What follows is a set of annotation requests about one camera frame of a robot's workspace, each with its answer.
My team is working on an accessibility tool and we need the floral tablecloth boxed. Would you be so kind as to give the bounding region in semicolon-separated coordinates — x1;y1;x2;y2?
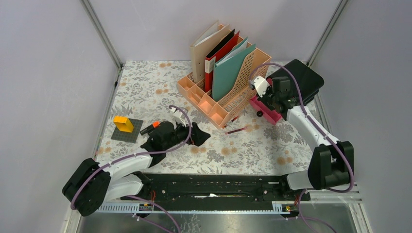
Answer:
96;61;312;175

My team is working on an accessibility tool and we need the magenta gel pen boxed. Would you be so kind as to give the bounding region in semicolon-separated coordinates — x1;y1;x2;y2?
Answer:
225;127;248;135

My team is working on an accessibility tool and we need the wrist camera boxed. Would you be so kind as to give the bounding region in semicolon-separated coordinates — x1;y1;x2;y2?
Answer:
169;107;188;127
250;76;270;98

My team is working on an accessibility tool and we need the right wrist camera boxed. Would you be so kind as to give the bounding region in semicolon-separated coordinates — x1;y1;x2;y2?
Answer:
250;76;270;98

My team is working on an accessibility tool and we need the teal file folder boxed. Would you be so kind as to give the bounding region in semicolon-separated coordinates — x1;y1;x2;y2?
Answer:
211;37;256;102

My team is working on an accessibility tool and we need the right aluminium frame post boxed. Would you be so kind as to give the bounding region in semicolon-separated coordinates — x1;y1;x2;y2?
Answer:
306;0;349;67

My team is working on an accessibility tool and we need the yellow building block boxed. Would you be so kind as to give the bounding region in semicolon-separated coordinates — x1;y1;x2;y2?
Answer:
113;116;134;133

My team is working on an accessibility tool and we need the beige file binder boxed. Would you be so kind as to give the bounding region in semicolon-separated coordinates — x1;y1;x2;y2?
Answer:
189;21;230;83

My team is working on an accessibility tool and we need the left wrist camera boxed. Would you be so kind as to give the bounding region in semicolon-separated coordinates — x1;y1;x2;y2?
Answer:
169;107;188;127

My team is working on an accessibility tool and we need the aluminium frame post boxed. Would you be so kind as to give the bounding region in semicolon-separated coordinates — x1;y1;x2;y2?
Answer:
80;0;123;69
306;0;349;67

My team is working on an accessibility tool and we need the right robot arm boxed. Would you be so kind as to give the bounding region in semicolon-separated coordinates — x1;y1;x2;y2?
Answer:
251;76;354;200

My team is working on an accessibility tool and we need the grey slotted cable duct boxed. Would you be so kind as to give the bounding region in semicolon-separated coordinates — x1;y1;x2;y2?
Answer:
96;198;291;215

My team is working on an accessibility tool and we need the left aluminium frame post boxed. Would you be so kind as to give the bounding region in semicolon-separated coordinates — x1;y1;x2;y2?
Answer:
80;0;123;69

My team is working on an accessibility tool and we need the red file folder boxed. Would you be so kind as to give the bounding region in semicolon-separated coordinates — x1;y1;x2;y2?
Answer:
204;30;241;93

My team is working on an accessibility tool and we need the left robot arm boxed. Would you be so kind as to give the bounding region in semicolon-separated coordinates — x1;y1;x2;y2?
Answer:
62;121;211;216

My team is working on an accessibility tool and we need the peach plastic file organizer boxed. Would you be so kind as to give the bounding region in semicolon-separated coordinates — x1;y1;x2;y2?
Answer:
177;29;271;129

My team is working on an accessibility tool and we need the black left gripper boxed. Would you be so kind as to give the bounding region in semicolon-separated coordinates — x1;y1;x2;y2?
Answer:
164;118;210;150

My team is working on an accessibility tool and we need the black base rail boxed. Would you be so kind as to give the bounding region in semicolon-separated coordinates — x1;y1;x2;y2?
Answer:
136;171;301;203

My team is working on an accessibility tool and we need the black pink drawer unit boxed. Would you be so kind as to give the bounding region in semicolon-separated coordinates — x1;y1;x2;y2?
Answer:
267;59;325;106

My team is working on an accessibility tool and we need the orange cap black highlighter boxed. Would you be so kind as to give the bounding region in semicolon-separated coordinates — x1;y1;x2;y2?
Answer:
139;121;160;135

